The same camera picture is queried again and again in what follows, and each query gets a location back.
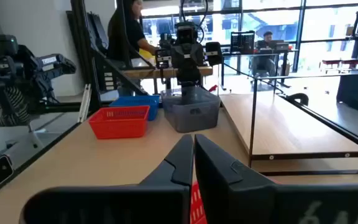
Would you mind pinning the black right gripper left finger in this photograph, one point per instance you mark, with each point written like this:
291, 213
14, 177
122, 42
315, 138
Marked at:
172, 174

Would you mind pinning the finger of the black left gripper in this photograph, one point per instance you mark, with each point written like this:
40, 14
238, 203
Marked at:
183, 79
193, 79

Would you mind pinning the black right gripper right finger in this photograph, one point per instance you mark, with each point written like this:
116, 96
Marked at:
222, 186

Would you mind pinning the red plastic mesh basket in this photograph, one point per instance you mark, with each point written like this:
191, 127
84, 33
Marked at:
120, 126
197, 205

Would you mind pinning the grey translucent plastic bin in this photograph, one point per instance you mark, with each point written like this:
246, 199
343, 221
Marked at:
194, 119

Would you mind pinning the blue plastic mesh basket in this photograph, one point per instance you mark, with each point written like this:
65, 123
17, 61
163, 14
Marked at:
135, 101

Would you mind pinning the wooden work table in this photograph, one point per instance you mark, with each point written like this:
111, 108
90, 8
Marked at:
163, 73

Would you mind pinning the small red clip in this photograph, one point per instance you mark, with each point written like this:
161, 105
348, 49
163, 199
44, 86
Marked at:
213, 88

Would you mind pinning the yellow object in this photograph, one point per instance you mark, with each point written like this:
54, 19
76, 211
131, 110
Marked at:
146, 54

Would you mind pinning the black perforated panel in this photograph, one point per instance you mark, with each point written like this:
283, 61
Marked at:
242, 42

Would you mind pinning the person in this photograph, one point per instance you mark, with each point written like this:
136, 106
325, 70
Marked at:
267, 39
132, 34

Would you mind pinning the black glass-topped desk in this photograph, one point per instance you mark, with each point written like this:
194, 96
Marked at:
259, 53

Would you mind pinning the black leaning panel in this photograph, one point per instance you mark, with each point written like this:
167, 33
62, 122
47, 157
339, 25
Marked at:
98, 31

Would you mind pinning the grey laptop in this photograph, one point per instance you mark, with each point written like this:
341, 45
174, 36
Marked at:
280, 46

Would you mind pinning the silver aluminium bar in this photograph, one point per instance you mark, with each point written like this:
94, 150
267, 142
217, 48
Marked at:
85, 102

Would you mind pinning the black curved chair back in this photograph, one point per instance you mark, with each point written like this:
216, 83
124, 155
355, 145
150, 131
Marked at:
301, 96

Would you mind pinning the red bench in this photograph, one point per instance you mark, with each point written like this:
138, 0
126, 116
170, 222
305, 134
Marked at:
329, 63
350, 63

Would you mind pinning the black computer case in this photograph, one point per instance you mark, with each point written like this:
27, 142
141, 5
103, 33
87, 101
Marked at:
353, 93

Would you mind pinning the black arm with striped sleeve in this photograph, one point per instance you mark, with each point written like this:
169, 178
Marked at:
17, 71

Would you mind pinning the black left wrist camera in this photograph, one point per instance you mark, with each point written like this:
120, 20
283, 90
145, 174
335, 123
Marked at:
186, 34

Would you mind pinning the wooden shelf with black frame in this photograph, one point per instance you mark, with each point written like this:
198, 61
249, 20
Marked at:
291, 124

